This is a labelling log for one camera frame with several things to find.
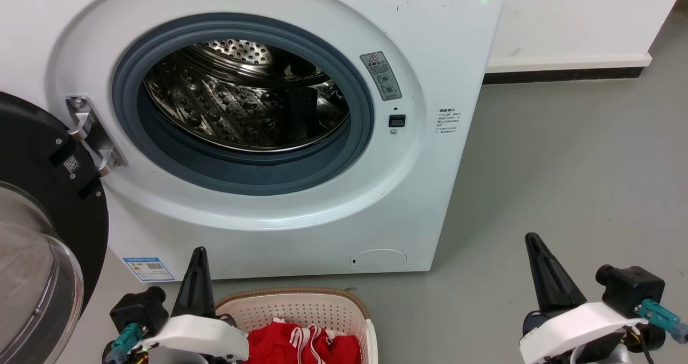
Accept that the cream plastic laundry basket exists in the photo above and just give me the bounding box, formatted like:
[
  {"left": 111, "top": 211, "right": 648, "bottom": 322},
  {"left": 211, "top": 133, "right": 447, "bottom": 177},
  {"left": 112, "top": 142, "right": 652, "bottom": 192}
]
[{"left": 215, "top": 287, "right": 378, "bottom": 364}]

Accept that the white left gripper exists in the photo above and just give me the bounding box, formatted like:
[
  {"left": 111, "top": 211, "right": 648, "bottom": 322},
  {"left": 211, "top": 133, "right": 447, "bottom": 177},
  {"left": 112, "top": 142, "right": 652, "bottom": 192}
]
[{"left": 137, "top": 247, "right": 249, "bottom": 364}]

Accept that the red garment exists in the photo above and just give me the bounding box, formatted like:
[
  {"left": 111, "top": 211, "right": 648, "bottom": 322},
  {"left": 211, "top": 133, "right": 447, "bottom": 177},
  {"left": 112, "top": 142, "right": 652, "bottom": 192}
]
[{"left": 245, "top": 317, "right": 362, "bottom": 364}]

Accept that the small text label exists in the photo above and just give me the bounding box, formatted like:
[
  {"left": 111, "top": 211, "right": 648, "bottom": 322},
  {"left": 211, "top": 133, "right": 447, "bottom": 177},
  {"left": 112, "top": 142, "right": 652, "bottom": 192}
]
[{"left": 435, "top": 108, "right": 463, "bottom": 134}]

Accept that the warning triangle sticker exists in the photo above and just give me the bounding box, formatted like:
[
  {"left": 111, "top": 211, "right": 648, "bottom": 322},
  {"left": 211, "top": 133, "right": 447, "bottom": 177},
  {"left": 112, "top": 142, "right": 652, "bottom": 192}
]
[{"left": 359, "top": 51, "right": 403, "bottom": 102}]

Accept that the blue energy label sticker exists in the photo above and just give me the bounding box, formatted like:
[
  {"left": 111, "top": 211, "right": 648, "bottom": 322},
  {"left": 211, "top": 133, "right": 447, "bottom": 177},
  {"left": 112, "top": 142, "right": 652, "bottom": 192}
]
[{"left": 123, "top": 256, "right": 176, "bottom": 283}]

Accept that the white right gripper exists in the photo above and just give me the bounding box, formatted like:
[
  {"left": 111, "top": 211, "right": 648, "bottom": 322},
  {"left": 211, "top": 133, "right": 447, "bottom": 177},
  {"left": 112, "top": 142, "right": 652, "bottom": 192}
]
[{"left": 520, "top": 233, "right": 648, "bottom": 364}]

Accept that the stainless steel washing machine drum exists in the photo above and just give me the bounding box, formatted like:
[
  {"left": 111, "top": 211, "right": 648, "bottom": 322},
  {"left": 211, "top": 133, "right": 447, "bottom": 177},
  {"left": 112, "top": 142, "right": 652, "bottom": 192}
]
[{"left": 142, "top": 39, "right": 351, "bottom": 152}]

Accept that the round filter cover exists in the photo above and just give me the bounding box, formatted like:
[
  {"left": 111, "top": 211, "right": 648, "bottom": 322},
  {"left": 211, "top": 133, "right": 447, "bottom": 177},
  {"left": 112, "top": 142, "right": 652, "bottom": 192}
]
[{"left": 350, "top": 249, "right": 407, "bottom": 272}]

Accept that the teal cable connector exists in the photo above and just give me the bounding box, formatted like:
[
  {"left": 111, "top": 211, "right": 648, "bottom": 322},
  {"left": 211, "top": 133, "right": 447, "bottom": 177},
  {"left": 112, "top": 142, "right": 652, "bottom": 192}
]
[
  {"left": 109, "top": 323, "right": 144, "bottom": 356},
  {"left": 640, "top": 299, "right": 688, "bottom": 344}
]

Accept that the metal door hinge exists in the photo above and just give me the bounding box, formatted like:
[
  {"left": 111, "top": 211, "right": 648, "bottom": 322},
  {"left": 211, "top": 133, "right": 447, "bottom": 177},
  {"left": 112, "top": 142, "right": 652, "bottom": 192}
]
[{"left": 66, "top": 96, "right": 127, "bottom": 177}]

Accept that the black baseboard strip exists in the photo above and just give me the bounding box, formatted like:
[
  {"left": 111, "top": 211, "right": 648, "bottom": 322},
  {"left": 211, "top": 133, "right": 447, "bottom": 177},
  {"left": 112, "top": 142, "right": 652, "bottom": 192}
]
[{"left": 482, "top": 67, "right": 644, "bottom": 85}]

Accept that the white washing machine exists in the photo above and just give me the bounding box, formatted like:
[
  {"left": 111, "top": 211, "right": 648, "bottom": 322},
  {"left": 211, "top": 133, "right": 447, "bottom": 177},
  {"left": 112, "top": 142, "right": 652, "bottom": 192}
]
[{"left": 0, "top": 0, "right": 510, "bottom": 283}]

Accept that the black glass washer door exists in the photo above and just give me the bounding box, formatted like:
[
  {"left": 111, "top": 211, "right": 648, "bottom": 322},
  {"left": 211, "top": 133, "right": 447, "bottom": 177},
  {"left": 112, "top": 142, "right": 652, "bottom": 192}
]
[{"left": 0, "top": 91, "right": 110, "bottom": 364}]

